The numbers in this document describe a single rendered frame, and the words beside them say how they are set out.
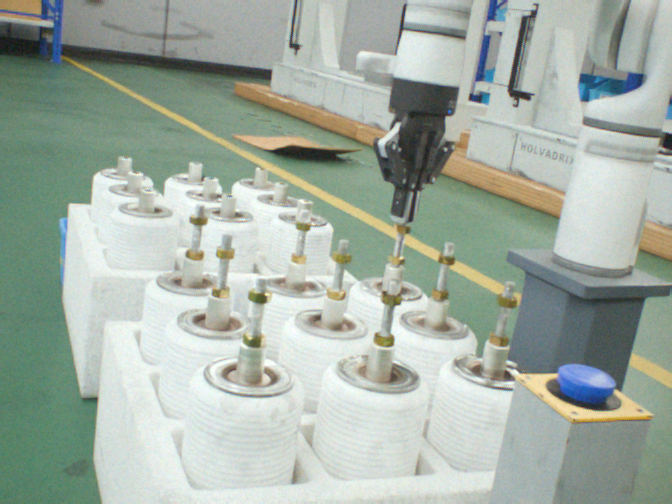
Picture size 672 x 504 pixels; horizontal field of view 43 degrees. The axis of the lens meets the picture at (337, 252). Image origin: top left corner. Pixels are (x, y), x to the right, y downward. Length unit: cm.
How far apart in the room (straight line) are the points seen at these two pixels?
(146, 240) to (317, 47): 420
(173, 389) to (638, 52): 63
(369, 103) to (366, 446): 371
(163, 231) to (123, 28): 609
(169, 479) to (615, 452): 34
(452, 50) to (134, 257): 53
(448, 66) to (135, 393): 46
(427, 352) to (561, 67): 278
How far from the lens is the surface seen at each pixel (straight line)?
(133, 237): 118
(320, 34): 530
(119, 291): 117
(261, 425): 68
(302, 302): 92
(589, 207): 104
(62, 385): 126
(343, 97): 462
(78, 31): 716
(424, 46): 92
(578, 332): 104
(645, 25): 103
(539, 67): 358
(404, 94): 93
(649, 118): 103
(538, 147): 333
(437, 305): 88
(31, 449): 110
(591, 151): 104
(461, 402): 78
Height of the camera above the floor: 54
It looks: 15 degrees down
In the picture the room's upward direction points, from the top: 9 degrees clockwise
